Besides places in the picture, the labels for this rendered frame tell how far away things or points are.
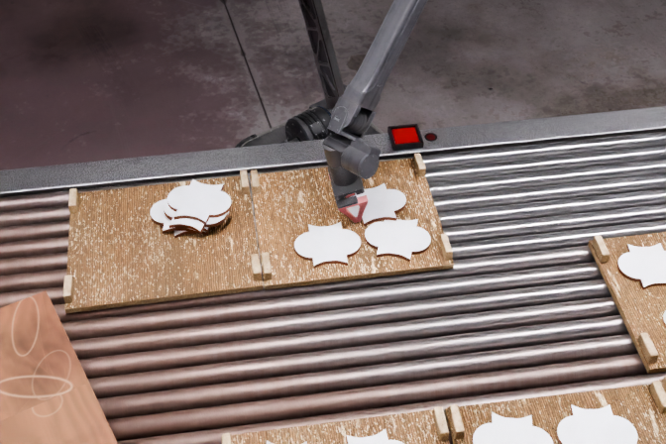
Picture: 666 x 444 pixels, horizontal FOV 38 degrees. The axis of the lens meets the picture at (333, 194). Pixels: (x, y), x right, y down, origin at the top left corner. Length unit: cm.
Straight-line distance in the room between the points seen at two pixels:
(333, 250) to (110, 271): 48
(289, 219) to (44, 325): 60
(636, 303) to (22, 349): 122
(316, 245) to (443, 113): 195
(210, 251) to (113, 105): 204
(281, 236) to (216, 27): 245
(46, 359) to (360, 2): 310
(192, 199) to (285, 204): 21
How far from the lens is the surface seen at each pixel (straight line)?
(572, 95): 415
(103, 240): 217
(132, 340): 199
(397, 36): 201
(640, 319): 206
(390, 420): 182
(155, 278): 207
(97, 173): 237
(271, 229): 214
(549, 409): 188
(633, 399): 193
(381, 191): 220
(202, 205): 213
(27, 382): 183
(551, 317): 205
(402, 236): 211
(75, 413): 176
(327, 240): 209
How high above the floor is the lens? 246
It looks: 44 degrees down
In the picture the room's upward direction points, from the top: straight up
